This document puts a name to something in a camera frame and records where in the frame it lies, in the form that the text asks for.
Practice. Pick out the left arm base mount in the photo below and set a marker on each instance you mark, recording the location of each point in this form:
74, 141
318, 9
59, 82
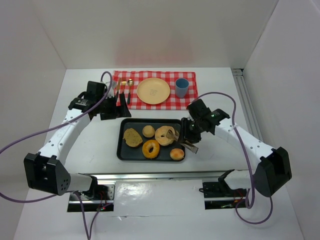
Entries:
102, 200

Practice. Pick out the gold knife black handle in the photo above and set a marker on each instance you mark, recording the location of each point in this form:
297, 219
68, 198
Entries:
118, 88

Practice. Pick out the small round muffin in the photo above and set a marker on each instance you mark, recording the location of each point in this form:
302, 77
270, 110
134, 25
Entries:
148, 131

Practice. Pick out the brown bread slice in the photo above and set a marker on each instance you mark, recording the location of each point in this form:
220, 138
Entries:
132, 138

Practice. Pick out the aluminium rail right side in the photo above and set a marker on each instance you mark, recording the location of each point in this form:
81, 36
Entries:
246, 103

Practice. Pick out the orange glazed donut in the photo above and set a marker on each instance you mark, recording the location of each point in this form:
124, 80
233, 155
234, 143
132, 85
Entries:
151, 149

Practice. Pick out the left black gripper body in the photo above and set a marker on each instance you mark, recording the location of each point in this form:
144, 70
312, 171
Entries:
116, 110

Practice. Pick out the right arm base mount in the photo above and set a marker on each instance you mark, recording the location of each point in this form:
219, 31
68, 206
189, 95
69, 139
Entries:
217, 196

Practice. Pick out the blue cup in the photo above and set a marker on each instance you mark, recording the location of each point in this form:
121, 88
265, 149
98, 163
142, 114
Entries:
181, 87

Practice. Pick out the gold spoon black handle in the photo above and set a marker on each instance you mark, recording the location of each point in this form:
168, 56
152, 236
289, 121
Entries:
130, 84

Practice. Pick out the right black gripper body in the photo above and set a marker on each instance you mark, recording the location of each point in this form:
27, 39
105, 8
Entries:
186, 130

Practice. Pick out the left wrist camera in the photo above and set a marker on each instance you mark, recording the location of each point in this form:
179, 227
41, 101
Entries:
95, 91

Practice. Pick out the pale bagel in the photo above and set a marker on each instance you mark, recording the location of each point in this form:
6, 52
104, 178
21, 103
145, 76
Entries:
160, 135

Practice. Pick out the beige round plate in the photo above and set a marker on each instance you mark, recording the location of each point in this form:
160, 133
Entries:
153, 91

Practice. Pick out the aluminium rail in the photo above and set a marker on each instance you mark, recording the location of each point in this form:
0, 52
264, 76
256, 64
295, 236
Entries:
150, 176
246, 103

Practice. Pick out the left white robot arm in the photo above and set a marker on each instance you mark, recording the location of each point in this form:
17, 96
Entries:
45, 170

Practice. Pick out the small round bun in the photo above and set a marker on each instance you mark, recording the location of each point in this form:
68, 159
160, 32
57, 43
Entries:
177, 154

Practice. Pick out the gold fork black handle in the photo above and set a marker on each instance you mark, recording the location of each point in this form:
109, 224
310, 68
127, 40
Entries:
123, 85

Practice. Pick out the aluminium rail front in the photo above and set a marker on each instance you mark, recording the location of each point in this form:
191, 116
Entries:
150, 176

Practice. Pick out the black baking tray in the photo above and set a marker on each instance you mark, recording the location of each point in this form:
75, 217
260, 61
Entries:
127, 153

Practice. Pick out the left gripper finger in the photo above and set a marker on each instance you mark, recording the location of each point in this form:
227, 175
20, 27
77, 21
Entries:
104, 116
124, 110

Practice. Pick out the red checkered cloth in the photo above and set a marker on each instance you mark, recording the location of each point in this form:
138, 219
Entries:
173, 102

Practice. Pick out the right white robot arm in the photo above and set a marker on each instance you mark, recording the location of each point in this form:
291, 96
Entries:
269, 168

